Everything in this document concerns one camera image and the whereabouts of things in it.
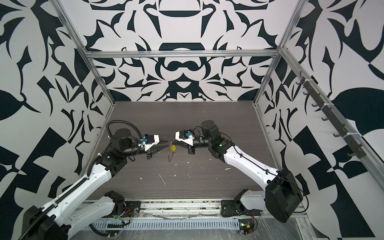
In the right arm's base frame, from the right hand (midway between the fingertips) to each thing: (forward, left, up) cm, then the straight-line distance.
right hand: (175, 141), depth 70 cm
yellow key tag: (-1, +1, -4) cm, 4 cm away
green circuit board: (-30, -32, -27) cm, 52 cm away
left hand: (+1, +3, +1) cm, 4 cm away
